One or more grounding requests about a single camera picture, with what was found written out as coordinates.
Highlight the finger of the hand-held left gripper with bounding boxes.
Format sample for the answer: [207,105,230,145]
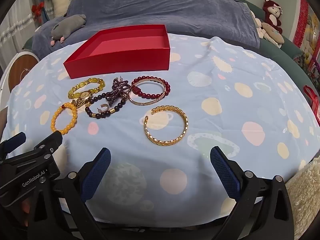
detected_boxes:
[32,130,64,158]
[0,132,27,159]

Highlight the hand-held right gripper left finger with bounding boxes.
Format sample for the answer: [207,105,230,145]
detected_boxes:
[26,147,112,240]

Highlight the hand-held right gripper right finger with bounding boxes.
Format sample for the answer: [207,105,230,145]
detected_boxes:
[209,146,295,240]

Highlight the orange bead bracelet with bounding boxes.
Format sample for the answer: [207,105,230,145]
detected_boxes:
[51,102,79,136]

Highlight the gold wrist watch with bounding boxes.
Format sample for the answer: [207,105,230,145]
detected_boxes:
[72,90,94,109]

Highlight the gold chain bangle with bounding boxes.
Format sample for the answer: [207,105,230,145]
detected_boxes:
[144,105,189,146]

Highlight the dark brown bead bracelet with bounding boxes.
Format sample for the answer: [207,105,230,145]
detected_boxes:
[85,93,127,119]

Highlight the yellow-green bead bracelet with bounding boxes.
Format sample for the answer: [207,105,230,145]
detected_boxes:
[68,78,106,100]

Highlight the rose gold bangle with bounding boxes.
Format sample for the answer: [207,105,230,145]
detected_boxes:
[128,78,167,106]

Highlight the purple garnet bead bracelet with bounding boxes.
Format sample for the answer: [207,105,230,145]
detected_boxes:
[105,77,137,105]

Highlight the dark red bead bracelet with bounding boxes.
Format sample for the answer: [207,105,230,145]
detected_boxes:
[131,75,172,99]

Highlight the red cardboard box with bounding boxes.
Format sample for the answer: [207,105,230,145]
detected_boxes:
[63,24,171,80]

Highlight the person's left hand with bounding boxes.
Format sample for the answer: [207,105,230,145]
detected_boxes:
[21,199,32,227]

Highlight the light blue printed cloth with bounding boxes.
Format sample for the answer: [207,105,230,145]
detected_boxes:
[0,31,320,228]

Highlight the white round wood-top appliance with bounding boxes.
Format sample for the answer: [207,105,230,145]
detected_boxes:
[0,50,41,98]

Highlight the cream fluffy rug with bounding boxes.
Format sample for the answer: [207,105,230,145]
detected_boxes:
[285,155,320,240]

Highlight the white sheer curtain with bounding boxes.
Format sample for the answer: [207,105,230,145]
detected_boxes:
[0,4,42,64]

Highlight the red gift bag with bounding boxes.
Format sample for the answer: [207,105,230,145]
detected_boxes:
[303,85,320,125]

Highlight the grey plush toy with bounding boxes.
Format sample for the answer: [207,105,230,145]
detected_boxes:
[51,14,87,47]

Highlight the blue curtain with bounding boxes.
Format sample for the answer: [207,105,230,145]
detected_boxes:
[40,0,54,22]

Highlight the red ribbon bow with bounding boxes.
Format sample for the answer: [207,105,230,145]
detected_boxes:
[31,1,45,23]

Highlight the green sofa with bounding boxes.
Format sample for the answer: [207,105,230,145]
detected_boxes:
[234,0,320,92]

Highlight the beige cookie plush toy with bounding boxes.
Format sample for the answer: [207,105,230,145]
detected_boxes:
[261,22,285,49]

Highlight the white small plush toy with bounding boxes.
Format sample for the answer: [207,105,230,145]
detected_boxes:
[250,11,266,39]

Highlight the red monkey plush toy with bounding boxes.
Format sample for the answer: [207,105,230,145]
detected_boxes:
[262,0,283,34]

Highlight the blue-grey plush blanket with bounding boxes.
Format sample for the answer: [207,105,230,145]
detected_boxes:
[32,0,261,61]

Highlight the colourful wall hanging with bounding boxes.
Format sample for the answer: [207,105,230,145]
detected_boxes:
[293,0,320,82]

